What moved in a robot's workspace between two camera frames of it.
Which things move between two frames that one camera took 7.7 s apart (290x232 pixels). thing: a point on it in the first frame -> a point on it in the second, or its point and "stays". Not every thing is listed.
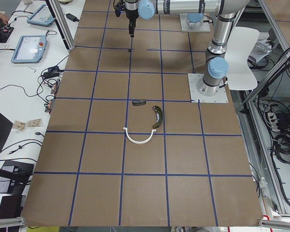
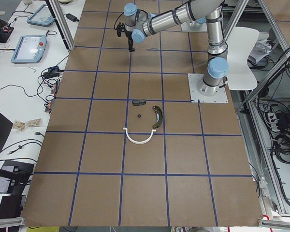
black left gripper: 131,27 -> 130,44
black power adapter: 72,18 stays
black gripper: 119,7 -> 121,28
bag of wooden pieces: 19,125 stays
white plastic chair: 240,75 stays
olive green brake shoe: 159,116 stays
